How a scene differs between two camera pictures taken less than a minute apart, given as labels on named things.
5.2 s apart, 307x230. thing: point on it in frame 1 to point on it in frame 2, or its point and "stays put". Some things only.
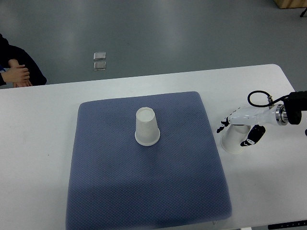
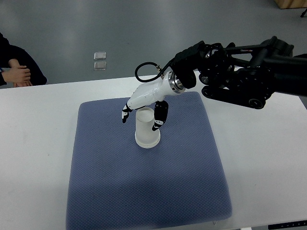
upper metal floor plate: x=99 y=55 stays put
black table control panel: x=288 y=225 stays put
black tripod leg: x=303 y=13 stays put
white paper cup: x=230 y=141 to x=145 y=136
